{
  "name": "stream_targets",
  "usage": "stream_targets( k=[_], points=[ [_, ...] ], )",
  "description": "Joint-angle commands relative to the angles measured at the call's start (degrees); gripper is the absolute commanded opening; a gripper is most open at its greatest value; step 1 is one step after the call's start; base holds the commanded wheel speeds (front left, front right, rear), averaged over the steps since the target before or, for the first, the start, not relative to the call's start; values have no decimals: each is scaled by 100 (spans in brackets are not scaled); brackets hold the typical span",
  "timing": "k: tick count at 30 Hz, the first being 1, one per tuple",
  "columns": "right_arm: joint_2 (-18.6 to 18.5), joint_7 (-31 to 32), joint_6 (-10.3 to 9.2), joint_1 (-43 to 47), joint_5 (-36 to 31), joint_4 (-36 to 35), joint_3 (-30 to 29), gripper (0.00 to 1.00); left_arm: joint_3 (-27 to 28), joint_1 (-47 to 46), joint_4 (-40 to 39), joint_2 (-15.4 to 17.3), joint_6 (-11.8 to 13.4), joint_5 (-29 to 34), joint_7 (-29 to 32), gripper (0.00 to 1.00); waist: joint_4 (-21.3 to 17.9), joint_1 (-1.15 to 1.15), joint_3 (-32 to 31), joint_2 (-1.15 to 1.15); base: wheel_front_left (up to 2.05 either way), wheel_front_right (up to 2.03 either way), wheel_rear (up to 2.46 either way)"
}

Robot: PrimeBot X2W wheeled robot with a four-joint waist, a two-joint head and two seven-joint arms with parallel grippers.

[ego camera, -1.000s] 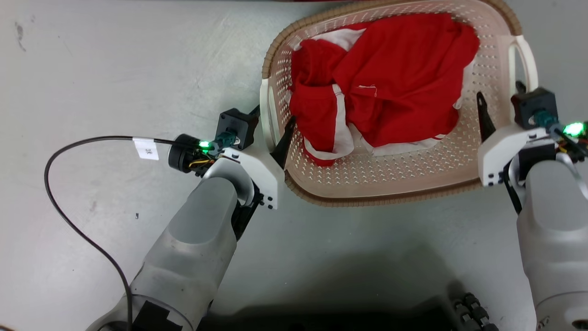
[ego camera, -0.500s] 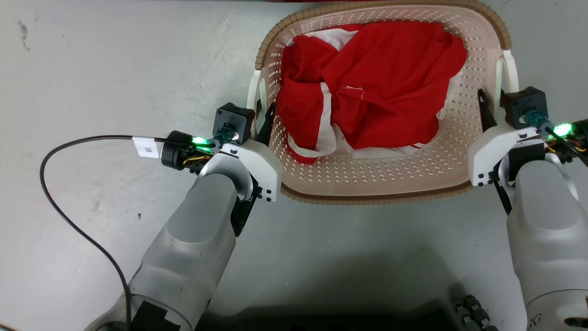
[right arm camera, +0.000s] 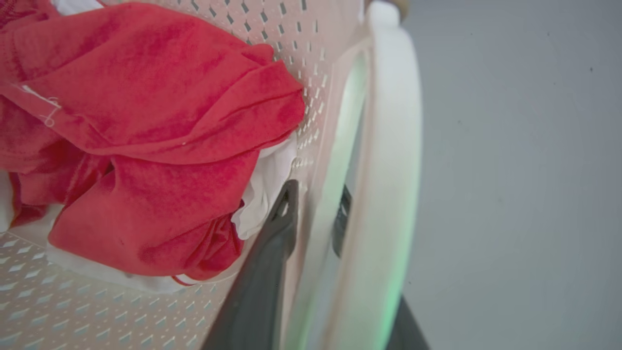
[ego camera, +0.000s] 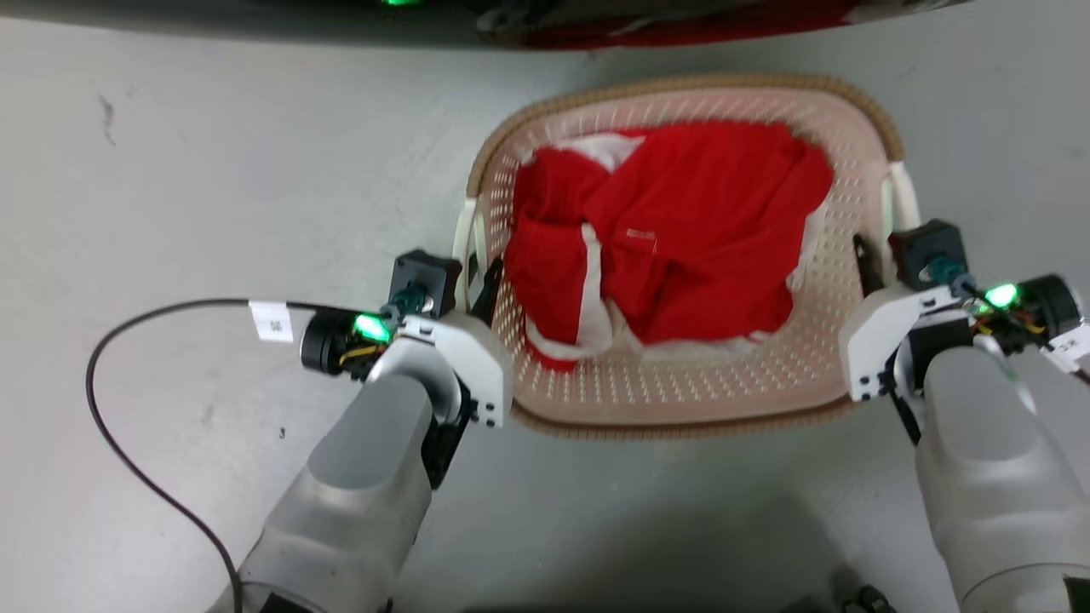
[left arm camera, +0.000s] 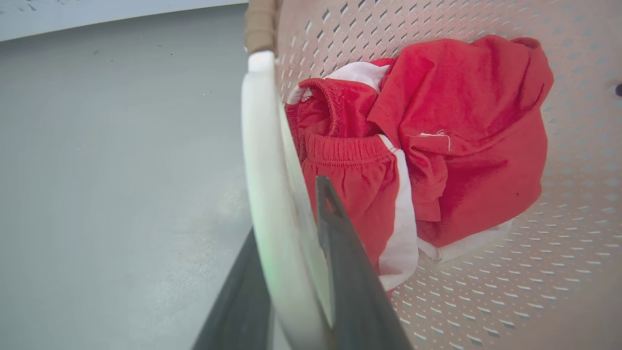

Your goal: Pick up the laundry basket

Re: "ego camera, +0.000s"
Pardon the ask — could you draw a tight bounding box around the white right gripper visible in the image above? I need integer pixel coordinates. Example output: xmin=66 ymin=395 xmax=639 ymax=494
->
xmin=838 ymin=234 xmax=965 ymax=403

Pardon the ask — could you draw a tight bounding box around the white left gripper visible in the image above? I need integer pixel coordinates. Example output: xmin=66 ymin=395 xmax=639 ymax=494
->
xmin=395 ymin=255 xmax=515 ymax=430

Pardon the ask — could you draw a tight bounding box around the beige plastic laundry basket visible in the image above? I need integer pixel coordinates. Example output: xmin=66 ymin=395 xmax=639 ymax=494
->
xmin=451 ymin=72 xmax=923 ymax=440

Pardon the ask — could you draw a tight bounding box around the red and white garment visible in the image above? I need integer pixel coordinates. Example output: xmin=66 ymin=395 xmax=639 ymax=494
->
xmin=504 ymin=122 xmax=836 ymax=373

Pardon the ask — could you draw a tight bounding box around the white cable label tag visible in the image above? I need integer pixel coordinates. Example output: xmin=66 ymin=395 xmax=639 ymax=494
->
xmin=1046 ymin=324 xmax=1090 ymax=374
xmin=249 ymin=300 xmax=295 ymax=344

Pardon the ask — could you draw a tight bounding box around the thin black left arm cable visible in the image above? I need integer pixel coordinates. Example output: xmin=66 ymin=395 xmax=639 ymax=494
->
xmin=85 ymin=298 xmax=341 ymax=613

